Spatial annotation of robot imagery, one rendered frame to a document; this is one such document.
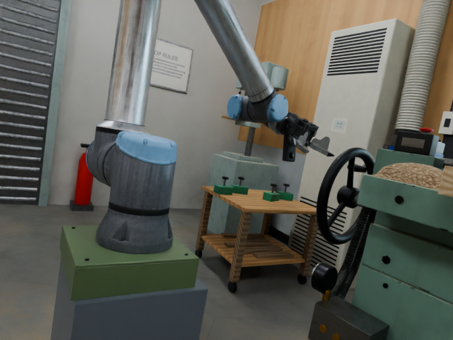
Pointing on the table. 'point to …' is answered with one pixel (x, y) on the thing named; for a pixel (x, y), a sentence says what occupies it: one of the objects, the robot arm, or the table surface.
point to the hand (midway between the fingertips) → (321, 156)
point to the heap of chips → (412, 174)
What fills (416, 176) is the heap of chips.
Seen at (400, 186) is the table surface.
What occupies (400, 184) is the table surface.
